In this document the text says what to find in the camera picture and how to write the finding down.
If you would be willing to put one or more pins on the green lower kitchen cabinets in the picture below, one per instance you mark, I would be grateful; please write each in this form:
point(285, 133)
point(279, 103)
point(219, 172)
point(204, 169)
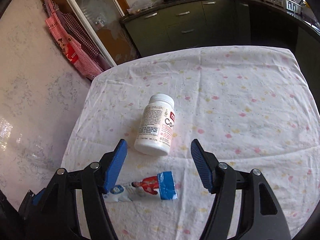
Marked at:
point(205, 23)

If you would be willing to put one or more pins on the plastic bag on counter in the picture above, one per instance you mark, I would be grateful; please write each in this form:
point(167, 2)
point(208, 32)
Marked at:
point(141, 5)

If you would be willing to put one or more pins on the blue white toothpaste tube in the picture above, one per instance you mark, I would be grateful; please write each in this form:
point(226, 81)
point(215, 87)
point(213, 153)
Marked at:
point(159, 187)

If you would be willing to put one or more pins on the white pill bottle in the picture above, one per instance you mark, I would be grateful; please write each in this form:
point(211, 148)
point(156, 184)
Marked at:
point(156, 128)

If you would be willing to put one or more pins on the dark red checkered apron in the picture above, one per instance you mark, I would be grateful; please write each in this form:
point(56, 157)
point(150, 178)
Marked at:
point(78, 33)

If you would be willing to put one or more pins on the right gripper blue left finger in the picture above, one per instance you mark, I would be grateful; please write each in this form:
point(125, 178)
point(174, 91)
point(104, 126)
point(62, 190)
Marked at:
point(113, 162)

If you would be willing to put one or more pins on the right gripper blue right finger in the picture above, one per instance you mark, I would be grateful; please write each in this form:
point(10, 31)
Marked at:
point(204, 162)

